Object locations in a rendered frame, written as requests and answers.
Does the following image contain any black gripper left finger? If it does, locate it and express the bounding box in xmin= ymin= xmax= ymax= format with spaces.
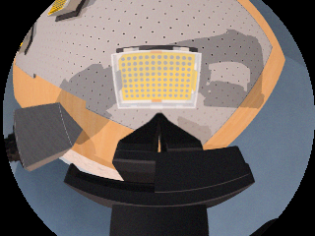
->
xmin=116 ymin=113 xmax=159 ymax=152

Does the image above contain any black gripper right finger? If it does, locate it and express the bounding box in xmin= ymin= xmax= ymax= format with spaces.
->
xmin=159 ymin=113 xmax=204 ymax=152

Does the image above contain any yellow tip rack insert with grid of holes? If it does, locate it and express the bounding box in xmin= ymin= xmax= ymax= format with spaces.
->
xmin=48 ymin=6 xmax=63 ymax=15

